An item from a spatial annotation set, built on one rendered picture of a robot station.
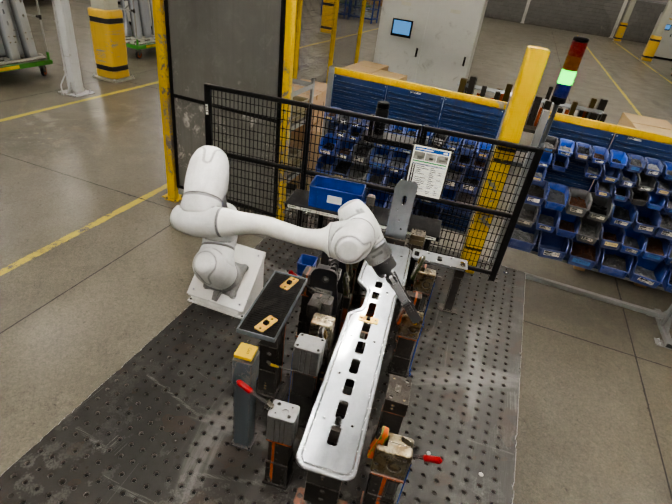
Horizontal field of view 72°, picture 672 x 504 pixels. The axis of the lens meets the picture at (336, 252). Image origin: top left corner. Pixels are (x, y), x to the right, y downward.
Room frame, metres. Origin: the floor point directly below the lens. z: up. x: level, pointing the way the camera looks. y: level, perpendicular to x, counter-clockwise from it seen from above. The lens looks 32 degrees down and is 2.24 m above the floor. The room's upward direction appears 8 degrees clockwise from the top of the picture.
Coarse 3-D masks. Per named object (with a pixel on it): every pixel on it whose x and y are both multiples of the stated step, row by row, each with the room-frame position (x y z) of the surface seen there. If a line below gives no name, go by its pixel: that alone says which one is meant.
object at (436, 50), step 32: (384, 0) 8.55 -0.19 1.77; (416, 0) 8.40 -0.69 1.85; (448, 0) 8.25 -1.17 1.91; (480, 0) 8.12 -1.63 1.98; (384, 32) 8.52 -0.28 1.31; (416, 32) 8.37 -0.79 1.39; (448, 32) 8.22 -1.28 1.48; (384, 64) 8.50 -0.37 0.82; (416, 64) 8.34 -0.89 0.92; (448, 64) 8.19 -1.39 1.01
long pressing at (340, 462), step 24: (408, 264) 1.95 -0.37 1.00; (384, 288) 1.71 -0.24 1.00; (360, 312) 1.52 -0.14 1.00; (384, 312) 1.54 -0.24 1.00; (384, 336) 1.39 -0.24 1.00; (336, 360) 1.22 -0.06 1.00; (360, 360) 1.24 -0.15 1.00; (336, 384) 1.11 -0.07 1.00; (360, 384) 1.13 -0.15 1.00; (312, 408) 0.99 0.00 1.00; (336, 408) 1.01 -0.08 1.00; (360, 408) 1.02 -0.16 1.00; (312, 432) 0.91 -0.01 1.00; (360, 432) 0.93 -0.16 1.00; (312, 456) 0.83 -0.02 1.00; (336, 456) 0.84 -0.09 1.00; (360, 456) 0.85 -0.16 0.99
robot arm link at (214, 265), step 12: (204, 252) 1.68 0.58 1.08; (216, 252) 1.70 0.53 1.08; (228, 252) 1.75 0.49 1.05; (204, 264) 1.64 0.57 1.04; (216, 264) 1.65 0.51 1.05; (228, 264) 1.71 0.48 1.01; (204, 276) 1.62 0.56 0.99; (216, 276) 1.64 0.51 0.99; (228, 276) 1.70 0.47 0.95; (216, 288) 1.70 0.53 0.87
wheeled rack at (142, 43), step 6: (126, 0) 10.88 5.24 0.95; (132, 0) 9.83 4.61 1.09; (126, 6) 10.84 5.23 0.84; (132, 36) 10.49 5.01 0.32; (144, 36) 10.53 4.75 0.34; (126, 42) 9.96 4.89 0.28; (132, 42) 9.89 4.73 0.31; (138, 42) 9.85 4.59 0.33; (144, 42) 10.11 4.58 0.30; (150, 42) 10.31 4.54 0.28; (132, 48) 9.88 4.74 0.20; (138, 48) 9.81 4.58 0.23; (144, 48) 9.98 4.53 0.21; (138, 54) 9.92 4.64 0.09
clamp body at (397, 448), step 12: (384, 444) 0.89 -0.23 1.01; (396, 444) 0.86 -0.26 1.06; (408, 444) 0.88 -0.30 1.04; (384, 456) 0.83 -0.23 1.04; (396, 456) 0.83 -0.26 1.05; (408, 456) 0.83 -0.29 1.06; (372, 468) 0.84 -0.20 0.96; (384, 468) 0.83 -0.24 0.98; (396, 468) 0.83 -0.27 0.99; (408, 468) 0.83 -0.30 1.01; (372, 480) 0.84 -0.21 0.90; (384, 480) 0.83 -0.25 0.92; (396, 480) 0.82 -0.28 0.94; (372, 492) 0.84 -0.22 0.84; (384, 492) 0.84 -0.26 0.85
